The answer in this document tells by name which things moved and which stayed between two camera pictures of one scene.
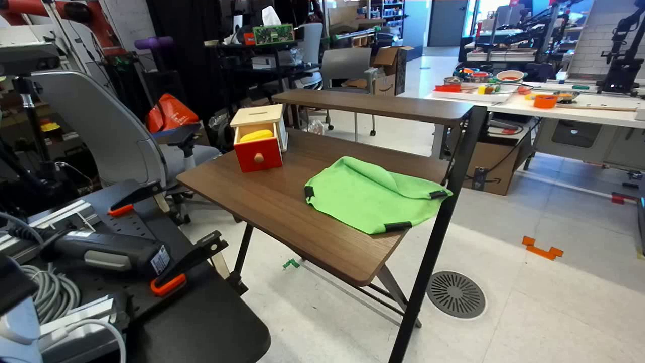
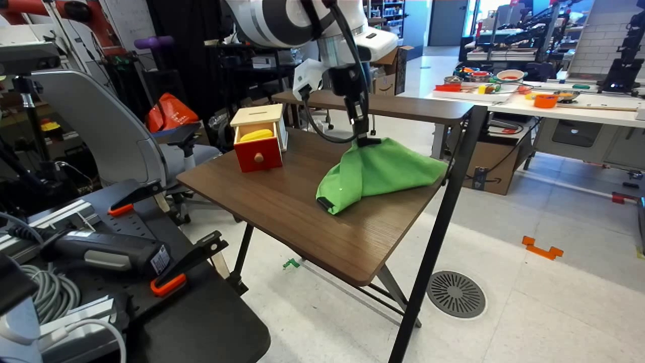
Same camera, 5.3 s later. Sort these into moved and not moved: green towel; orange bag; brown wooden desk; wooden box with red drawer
Moved: green towel
Not moved: orange bag; wooden box with red drawer; brown wooden desk
